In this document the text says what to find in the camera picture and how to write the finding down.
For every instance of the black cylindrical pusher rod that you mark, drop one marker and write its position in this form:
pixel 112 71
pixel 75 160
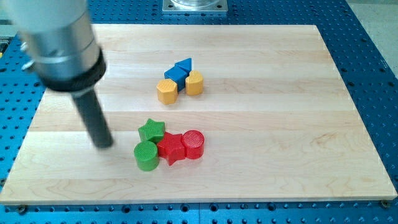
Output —
pixel 93 118

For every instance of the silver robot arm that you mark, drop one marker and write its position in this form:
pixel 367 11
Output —
pixel 63 51

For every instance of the green star block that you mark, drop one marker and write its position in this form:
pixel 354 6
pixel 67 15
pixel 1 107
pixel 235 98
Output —
pixel 152 131

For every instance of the green cylinder block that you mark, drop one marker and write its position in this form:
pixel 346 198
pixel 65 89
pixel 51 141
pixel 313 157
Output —
pixel 146 155

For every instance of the yellow hexagon block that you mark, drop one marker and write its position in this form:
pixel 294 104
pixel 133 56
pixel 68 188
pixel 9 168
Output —
pixel 167 92

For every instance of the blue cube block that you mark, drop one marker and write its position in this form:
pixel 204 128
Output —
pixel 178 75

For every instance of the red star block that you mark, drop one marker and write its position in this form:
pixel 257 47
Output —
pixel 171 148

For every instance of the blue triangle block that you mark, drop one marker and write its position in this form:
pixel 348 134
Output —
pixel 185 65

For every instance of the yellow heart block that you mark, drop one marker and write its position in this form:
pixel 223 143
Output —
pixel 194 83

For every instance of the red cylinder block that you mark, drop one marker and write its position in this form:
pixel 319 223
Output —
pixel 193 141

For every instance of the wooden board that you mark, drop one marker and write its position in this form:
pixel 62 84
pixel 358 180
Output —
pixel 278 121

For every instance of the blue perforated table plate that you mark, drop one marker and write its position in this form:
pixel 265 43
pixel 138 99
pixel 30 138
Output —
pixel 370 82

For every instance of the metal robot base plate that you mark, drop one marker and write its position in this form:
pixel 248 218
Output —
pixel 174 6

